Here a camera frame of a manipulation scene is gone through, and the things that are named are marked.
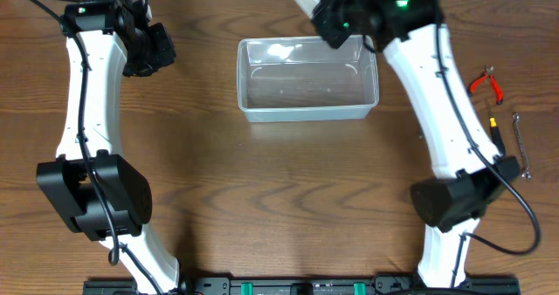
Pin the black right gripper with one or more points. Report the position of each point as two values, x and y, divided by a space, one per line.
334 36

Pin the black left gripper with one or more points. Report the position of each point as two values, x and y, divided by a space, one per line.
162 51

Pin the clear plastic container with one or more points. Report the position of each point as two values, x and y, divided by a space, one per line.
304 79

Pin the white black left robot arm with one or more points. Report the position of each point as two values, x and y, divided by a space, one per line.
89 183

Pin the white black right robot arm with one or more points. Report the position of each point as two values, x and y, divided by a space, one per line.
469 170

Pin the black yellow screwdriver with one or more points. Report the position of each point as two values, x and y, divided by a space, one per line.
495 131

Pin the silver wrench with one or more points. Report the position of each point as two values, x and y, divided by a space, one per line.
525 171

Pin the red handled pliers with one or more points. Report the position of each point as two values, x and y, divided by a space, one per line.
487 76

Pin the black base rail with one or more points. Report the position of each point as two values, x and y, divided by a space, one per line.
378 285

